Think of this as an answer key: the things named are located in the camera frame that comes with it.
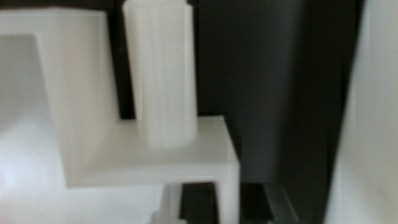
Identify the white chair seat part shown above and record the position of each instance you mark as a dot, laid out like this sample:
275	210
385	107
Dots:
83	176

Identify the white right fence wall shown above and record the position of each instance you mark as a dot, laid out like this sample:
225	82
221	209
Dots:
363	200

